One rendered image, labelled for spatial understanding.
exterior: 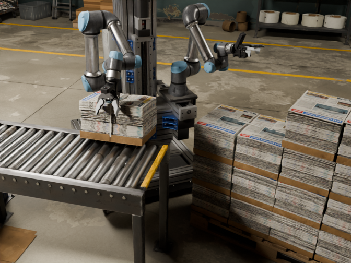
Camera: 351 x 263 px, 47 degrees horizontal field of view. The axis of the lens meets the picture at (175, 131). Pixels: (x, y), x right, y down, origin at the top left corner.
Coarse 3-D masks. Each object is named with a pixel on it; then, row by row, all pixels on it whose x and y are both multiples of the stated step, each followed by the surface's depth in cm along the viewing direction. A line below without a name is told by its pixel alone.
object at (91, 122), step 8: (88, 96) 234; (96, 96) 235; (80, 104) 225; (88, 104) 223; (96, 104) 222; (104, 104) 221; (80, 112) 226; (88, 112) 225; (104, 112) 223; (88, 120) 227; (96, 120) 225; (104, 120) 224; (88, 128) 228; (96, 128) 227; (104, 128) 226
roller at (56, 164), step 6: (78, 138) 238; (84, 138) 242; (72, 144) 232; (78, 144) 235; (66, 150) 225; (72, 150) 228; (60, 156) 219; (66, 156) 222; (54, 162) 213; (60, 162) 216; (48, 168) 208; (54, 168) 211; (48, 174) 205
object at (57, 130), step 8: (0, 120) 258; (40, 128) 248; (48, 128) 248; (56, 128) 249; (64, 128) 249; (152, 144) 234; (160, 144) 234; (168, 144) 234; (144, 152) 238; (168, 152) 234; (152, 160) 239; (168, 160) 237
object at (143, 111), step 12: (132, 96) 242; (144, 96) 243; (120, 108) 220; (132, 108) 218; (144, 108) 221; (156, 108) 245; (120, 120) 222; (132, 120) 220; (144, 120) 221; (156, 120) 247; (120, 132) 225; (132, 132) 223; (144, 132) 224
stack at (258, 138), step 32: (224, 128) 247; (256, 128) 248; (256, 160) 239; (288, 160) 228; (320, 160) 217; (192, 192) 279; (256, 192) 248; (288, 192) 235; (192, 224) 290; (224, 224) 275; (256, 224) 258; (288, 224) 244; (320, 224) 235
